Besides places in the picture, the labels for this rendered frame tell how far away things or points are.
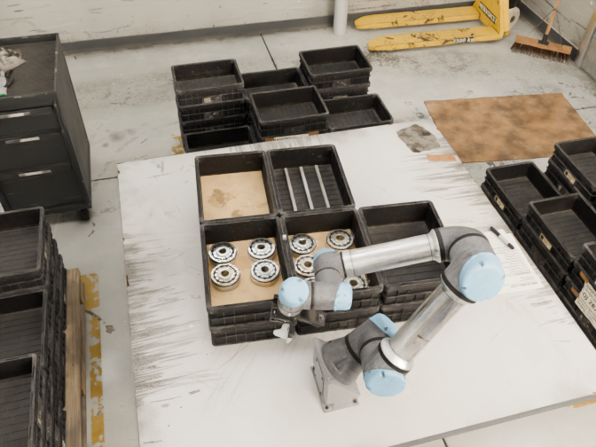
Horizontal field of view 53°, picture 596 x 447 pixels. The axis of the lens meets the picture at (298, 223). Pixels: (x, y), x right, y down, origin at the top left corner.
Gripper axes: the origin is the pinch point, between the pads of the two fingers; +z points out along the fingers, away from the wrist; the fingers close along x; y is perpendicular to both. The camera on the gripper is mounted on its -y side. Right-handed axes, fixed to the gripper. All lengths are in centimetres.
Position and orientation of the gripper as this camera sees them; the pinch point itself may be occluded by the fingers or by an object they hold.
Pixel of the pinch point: (293, 319)
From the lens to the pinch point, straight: 187.8
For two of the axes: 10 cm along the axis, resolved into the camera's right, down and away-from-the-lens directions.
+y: -9.8, -1.8, -0.1
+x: -1.6, 9.2, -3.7
